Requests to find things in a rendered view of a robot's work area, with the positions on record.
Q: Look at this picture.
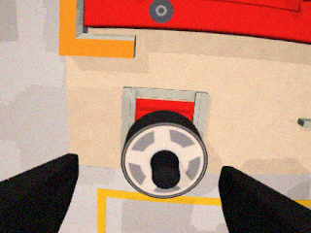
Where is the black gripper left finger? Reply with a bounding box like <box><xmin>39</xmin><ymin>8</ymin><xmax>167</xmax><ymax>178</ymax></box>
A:
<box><xmin>0</xmin><ymin>152</ymin><xmax>79</xmax><ymax>233</ymax></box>

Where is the yellow rectangular outline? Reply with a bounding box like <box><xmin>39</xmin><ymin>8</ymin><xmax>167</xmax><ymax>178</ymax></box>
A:
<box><xmin>97</xmin><ymin>189</ymin><xmax>311</xmax><ymax>233</ymax></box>

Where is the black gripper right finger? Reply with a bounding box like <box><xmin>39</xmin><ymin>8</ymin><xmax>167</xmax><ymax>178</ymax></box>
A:
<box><xmin>218</xmin><ymin>166</ymin><xmax>311</xmax><ymax>233</ymax></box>

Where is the black wheel with white rim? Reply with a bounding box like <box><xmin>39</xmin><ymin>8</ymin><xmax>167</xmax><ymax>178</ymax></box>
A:
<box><xmin>121</xmin><ymin>110</ymin><xmax>209</xmax><ymax>199</ymax></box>

